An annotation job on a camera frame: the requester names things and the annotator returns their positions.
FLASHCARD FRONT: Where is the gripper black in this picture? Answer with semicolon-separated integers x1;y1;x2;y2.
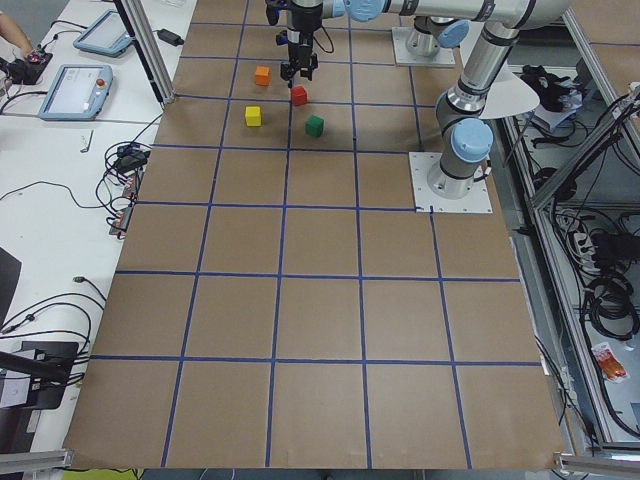
279;0;321;81

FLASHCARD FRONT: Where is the red wooden block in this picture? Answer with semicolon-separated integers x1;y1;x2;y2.
290;85;308;106

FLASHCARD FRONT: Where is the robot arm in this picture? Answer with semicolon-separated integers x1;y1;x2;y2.
346;0;571;200
265;1;469;85

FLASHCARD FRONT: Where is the orange wooden block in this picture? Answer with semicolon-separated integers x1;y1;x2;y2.
254;65;271;87

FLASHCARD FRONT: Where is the green wooden block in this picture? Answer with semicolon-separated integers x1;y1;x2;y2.
305;115;325;138

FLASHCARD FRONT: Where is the yellow wooden block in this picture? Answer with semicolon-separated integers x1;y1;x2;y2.
244;105;262;127

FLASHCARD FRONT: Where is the black power adapter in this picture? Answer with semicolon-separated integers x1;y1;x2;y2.
156;29;184;46

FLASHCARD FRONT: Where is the far teach pendant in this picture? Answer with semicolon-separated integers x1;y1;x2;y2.
73;10;132;58

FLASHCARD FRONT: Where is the teach pendant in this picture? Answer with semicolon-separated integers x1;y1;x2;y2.
38;64;113;121
73;10;132;58

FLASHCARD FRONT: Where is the allen key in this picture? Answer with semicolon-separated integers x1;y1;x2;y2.
80;130;94;153

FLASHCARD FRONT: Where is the near teach pendant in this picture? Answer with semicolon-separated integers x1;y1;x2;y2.
38;64;113;121

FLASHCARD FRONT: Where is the red snack packet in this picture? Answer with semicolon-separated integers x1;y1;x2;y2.
591;342;628;383

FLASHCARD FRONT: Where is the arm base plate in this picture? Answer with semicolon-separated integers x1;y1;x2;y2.
392;27;456;68
409;152;493;214

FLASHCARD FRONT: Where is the aluminium frame post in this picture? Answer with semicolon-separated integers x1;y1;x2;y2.
114;0;175;105

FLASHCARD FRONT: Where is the black cable on desk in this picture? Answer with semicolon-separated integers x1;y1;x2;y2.
0;180;109;211

